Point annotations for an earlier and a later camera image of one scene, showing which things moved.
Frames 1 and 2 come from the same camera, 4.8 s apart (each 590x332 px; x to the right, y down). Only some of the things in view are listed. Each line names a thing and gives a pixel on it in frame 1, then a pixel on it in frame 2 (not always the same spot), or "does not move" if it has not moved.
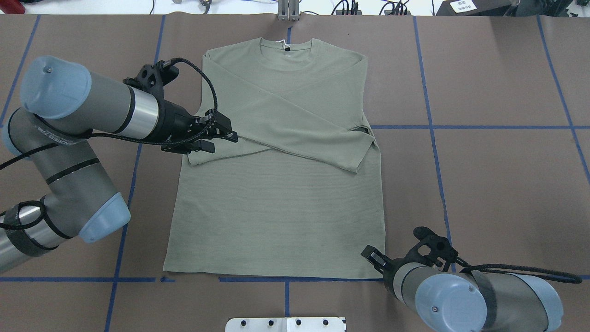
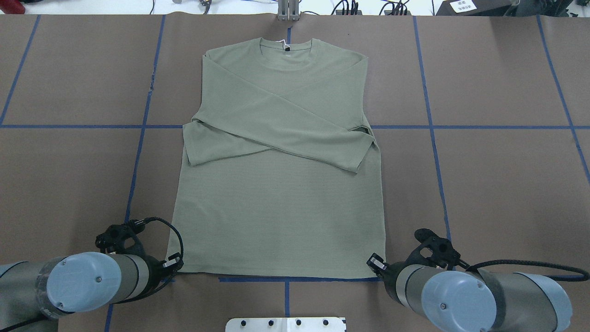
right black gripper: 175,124 to 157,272
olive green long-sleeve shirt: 298,193 does not move
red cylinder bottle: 12,7 does not move
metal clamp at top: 288,10 does not move
